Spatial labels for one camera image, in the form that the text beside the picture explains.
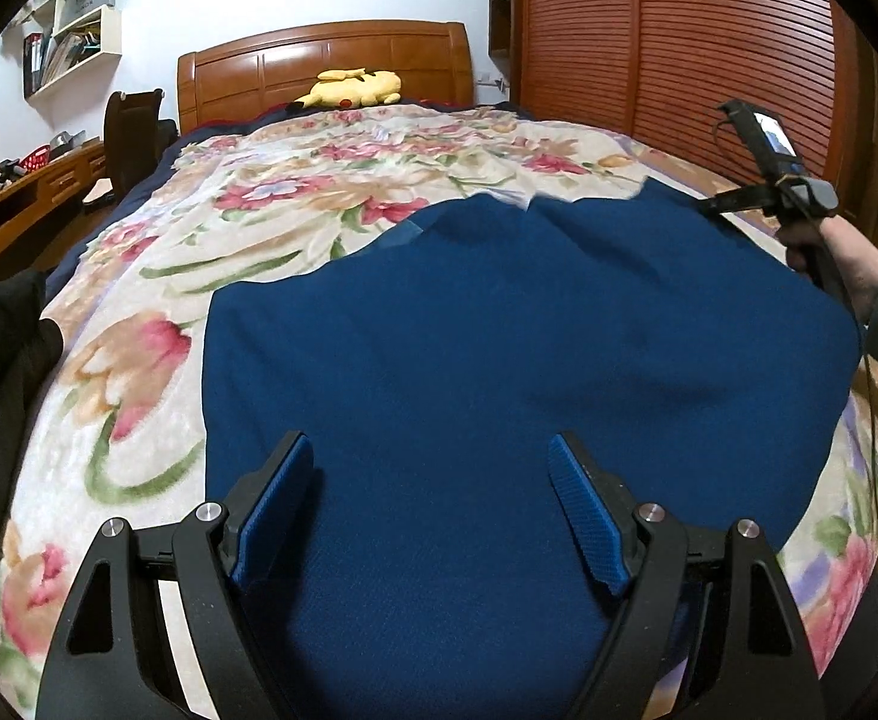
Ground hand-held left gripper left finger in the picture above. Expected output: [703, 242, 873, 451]
[34, 431, 315, 720]

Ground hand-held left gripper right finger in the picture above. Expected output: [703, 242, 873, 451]
[548, 431, 822, 720]

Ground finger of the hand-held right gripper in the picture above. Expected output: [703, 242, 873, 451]
[697, 184, 786, 218]

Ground blue suit jacket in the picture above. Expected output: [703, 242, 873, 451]
[203, 178, 864, 720]

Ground person's right hand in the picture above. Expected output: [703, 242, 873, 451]
[775, 214, 878, 323]

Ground wooden slatted wardrobe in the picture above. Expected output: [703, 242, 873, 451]
[488, 0, 878, 241]

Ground floral blanket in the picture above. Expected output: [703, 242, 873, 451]
[0, 103, 878, 720]

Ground wooden desk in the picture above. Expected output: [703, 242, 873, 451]
[0, 136, 108, 297]

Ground dark brown chair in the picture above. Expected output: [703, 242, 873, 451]
[81, 90, 179, 212]

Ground yellow plush toy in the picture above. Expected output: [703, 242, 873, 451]
[293, 67, 402, 111]

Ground wooden bed headboard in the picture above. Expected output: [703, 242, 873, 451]
[176, 20, 476, 137]

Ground stack of books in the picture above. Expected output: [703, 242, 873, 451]
[41, 30, 103, 83]

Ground black binders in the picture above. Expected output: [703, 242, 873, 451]
[23, 34, 45, 97]

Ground black cable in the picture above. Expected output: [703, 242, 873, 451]
[855, 300, 878, 541]

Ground white wall shelf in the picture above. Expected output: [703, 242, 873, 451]
[23, 0, 124, 100]

